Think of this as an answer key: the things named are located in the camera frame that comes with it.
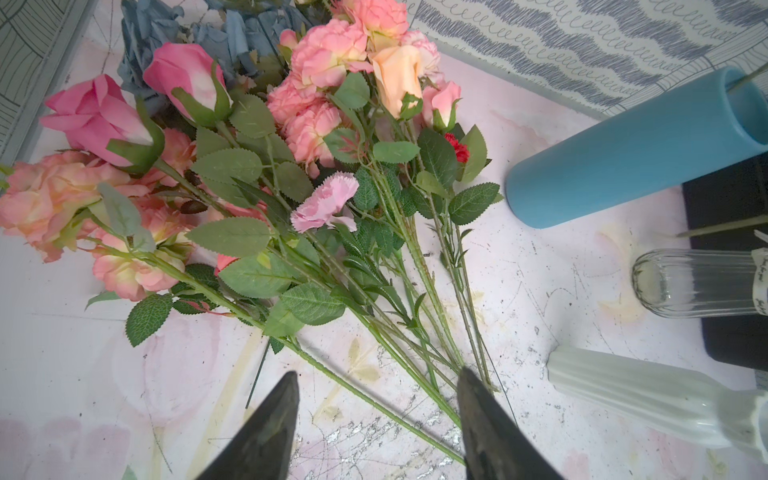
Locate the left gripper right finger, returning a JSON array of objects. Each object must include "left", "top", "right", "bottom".
[{"left": 457, "top": 368, "right": 561, "bottom": 480}]

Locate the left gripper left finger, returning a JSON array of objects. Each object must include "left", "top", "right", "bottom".
[{"left": 197, "top": 371, "right": 300, "bottom": 480}]

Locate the white ribbed vase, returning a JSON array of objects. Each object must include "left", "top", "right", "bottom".
[{"left": 547, "top": 345, "right": 767, "bottom": 464}]

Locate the clear glass vase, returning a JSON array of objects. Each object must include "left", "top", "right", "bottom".
[{"left": 631, "top": 248, "right": 767, "bottom": 319}]

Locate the bunch of artificial flowers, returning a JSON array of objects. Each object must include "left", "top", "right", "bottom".
[{"left": 1, "top": 1, "right": 502, "bottom": 425}]

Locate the blue cylindrical vase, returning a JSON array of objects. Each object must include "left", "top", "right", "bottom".
[{"left": 505, "top": 67, "right": 767, "bottom": 229}]

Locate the black toolbox yellow latch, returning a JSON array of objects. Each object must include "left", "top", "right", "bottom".
[{"left": 682, "top": 154, "right": 767, "bottom": 371}]

